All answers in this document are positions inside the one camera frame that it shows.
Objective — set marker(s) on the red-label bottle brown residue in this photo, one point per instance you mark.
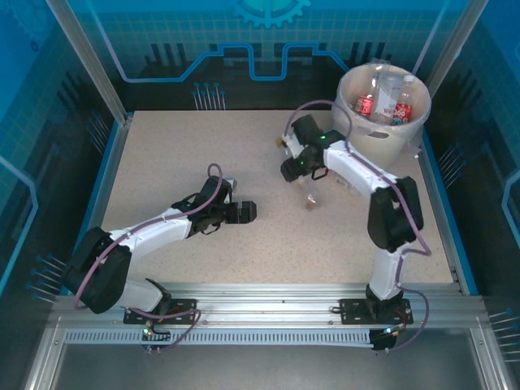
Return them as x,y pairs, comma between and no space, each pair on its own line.
343,183

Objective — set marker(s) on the slim red-label clear bottle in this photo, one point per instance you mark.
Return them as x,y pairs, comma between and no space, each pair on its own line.
365,105

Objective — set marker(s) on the Qoo cartoon label bottle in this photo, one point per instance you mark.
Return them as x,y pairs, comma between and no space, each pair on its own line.
401,113

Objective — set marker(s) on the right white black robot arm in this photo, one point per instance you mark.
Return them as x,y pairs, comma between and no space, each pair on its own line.
353,166

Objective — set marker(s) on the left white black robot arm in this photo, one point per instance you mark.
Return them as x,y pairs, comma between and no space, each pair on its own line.
154,229

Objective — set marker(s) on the white plastic bin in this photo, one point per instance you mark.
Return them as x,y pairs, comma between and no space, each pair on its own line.
386,142

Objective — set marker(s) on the black base electronics board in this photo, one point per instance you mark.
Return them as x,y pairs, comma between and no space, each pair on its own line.
156,335
382,337

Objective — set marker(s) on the grey metal base tray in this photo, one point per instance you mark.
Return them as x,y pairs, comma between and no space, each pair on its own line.
260,365

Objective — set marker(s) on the aluminium front rail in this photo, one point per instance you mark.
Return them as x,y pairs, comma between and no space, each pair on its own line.
264,296

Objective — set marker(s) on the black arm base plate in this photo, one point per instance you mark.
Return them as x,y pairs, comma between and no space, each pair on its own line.
351,310
183,304

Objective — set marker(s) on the aluminium table side rail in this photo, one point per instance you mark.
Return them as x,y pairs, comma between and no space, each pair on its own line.
447,219
115,154

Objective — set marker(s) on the aluminium frame post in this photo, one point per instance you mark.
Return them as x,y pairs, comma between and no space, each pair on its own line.
87,61
459,36

